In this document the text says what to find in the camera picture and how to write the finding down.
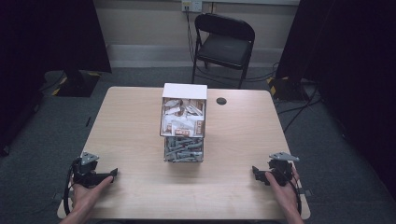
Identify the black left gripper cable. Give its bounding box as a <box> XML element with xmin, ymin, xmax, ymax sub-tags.
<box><xmin>63</xmin><ymin>158</ymin><xmax>82</xmax><ymax>217</ymax></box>

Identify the person's left hand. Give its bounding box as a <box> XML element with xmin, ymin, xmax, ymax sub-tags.
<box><xmin>71</xmin><ymin>175</ymin><xmax>115</xmax><ymax>217</ymax></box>

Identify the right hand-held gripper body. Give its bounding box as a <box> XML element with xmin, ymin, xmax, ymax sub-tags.
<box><xmin>267</xmin><ymin>151</ymin><xmax>301</xmax><ymax>188</ymax></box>

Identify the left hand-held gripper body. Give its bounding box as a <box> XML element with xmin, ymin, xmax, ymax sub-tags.
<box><xmin>71</xmin><ymin>151</ymin><xmax>101</xmax><ymax>189</ymax></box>

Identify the black floor cable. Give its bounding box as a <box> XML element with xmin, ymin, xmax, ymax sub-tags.
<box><xmin>275</xmin><ymin>82</ymin><xmax>323</xmax><ymax>134</ymax></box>

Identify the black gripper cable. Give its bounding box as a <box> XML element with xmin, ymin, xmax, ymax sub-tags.
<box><xmin>63</xmin><ymin>158</ymin><xmax>82</xmax><ymax>217</ymax></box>
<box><xmin>289</xmin><ymin>174</ymin><xmax>304</xmax><ymax>217</ymax></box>

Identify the black wall socket cable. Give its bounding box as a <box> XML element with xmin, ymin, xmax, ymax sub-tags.
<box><xmin>185</xmin><ymin>7</ymin><xmax>200</xmax><ymax>68</ymax></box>

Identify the black stand base striped tape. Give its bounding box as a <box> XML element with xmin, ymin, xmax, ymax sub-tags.
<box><xmin>265</xmin><ymin>75</ymin><xmax>314</xmax><ymax>102</ymax></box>
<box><xmin>43</xmin><ymin>69</ymin><xmax>103</xmax><ymax>98</ymax></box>

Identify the person's right hand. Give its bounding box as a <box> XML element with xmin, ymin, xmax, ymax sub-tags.
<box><xmin>264</xmin><ymin>167</ymin><xmax>302</xmax><ymax>217</ymax></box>

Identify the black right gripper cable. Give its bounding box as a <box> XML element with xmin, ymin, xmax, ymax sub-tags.
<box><xmin>289</xmin><ymin>174</ymin><xmax>304</xmax><ymax>217</ymax></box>

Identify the pile of white brown packets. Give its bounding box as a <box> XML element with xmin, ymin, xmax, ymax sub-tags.
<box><xmin>162</xmin><ymin>98</ymin><xmax>206</xmax><ymax>137</ymax></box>

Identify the white wall socket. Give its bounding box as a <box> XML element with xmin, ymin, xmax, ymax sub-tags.
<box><xmin>181</xmin><ymin>0</ymin><xmax>204</xmax><ymax>13</ymax></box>

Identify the black curtain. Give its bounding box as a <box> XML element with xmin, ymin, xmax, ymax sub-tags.
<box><xmin>0</xmin><ymin>0</ymin><xmax>113</xmax><ymax>157</ymax></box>
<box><xmin>275</xmin><ymin>0</ymin><xmax>396</xmax><ymax>188</ymax></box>

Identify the white two-tier drawer box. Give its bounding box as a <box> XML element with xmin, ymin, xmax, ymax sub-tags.
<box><xmin>159</xmin><ymin>82</ymin><xmax>208</xmax><ymax>163</ymax></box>

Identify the black folding chair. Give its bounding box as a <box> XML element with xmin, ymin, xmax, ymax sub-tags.
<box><xmin>191</xmin><ymin>12</ymin><xmax>256</xmax><ymax>91</ymax></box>

